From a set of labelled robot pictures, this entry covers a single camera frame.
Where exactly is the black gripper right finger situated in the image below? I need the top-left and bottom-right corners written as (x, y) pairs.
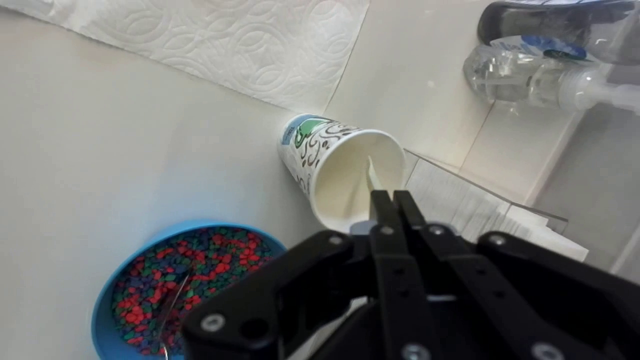
top-left (393, 188), bottom-right (640, 360)

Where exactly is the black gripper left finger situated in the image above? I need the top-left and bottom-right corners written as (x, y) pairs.
top-left (181, 188), bottom-right (445, 360)

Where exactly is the printed white paper cup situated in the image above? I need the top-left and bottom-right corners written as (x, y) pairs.
top-left (276, 112), bottom-right (409, 236)

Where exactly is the metal spoon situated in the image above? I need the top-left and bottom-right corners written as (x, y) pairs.
top-left (157, 274), bottom-right (196, 360)

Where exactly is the clear plastic bottle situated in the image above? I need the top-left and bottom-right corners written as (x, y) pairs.
top-left (462, 33), bottom-right (640, 115)

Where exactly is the blue bowl with beads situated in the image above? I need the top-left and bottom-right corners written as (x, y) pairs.
top-left (89, 221), bottom-right (289, 360)

